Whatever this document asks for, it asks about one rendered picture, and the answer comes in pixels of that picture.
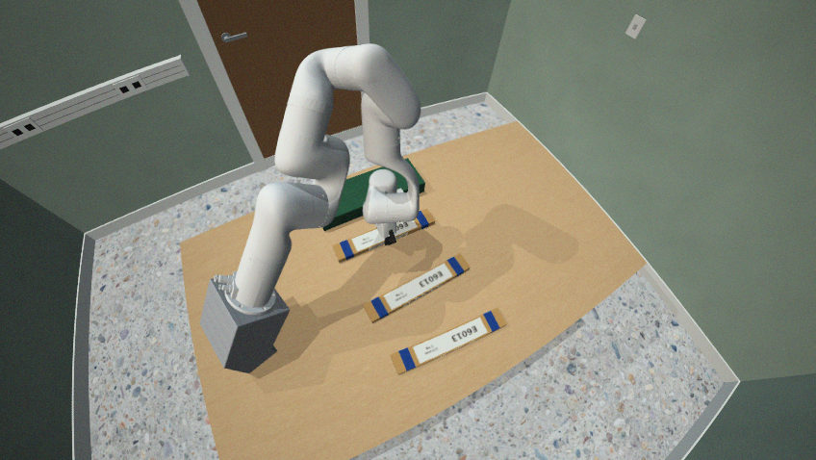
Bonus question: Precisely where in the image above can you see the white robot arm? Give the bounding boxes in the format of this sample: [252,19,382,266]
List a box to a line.
[214,43,421,316]

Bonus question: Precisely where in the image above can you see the dark green low platform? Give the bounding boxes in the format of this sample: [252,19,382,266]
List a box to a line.
[322,159,425,231]

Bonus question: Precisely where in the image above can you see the tan welding electrode pack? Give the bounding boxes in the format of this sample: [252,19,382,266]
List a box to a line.
[332,209,435,263]

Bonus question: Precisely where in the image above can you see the tan cardboard pack with blue bands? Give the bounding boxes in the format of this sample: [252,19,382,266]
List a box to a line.
[390,308,507,374]

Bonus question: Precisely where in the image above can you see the cardboard welding electrode pack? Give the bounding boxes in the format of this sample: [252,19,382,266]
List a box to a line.
[363,253,470,323]

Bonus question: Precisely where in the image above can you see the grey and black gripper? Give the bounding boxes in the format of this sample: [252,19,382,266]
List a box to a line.
[375,222,396,245]

